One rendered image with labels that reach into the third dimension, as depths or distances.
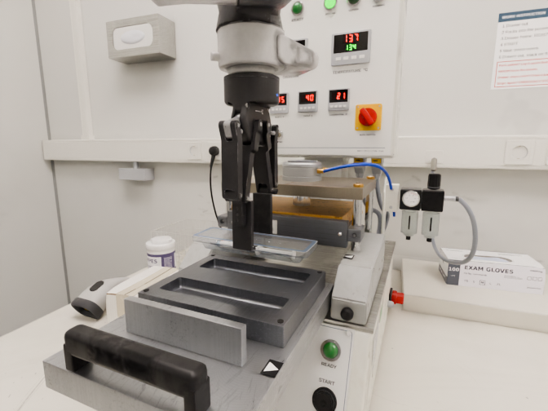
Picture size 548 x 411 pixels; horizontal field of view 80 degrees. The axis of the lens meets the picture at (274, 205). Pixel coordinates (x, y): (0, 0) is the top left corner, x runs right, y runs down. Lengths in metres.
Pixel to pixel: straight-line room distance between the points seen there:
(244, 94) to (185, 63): 1.06
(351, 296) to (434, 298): 0.49
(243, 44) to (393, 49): 0.42
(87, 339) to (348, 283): 0.33
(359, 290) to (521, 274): 0.66
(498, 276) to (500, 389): 0.38
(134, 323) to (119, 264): 1.43
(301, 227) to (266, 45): 0.29
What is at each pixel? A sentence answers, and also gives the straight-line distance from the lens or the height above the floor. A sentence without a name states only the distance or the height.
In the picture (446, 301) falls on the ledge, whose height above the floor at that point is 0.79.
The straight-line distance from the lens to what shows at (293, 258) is 0.45.
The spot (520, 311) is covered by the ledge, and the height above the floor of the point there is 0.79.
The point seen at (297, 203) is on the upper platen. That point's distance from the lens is 0.65.
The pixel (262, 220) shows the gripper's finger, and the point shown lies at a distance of 0.50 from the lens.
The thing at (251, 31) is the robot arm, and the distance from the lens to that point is 0.44.
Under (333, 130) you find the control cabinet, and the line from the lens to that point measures 0.77.
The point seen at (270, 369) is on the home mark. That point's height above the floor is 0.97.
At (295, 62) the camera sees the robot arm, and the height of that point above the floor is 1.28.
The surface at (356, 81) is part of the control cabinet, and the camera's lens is 0.78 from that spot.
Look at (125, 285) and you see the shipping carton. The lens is 0.90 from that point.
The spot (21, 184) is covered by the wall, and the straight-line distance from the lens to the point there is 1.97.
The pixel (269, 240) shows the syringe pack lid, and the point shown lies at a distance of 0.48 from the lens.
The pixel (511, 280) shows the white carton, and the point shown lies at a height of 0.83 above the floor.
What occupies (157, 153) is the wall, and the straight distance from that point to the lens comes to 1.48.
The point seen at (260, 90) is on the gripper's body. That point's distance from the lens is 0.43.
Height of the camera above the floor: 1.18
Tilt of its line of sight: 10 degrees down
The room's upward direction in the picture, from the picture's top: straight up
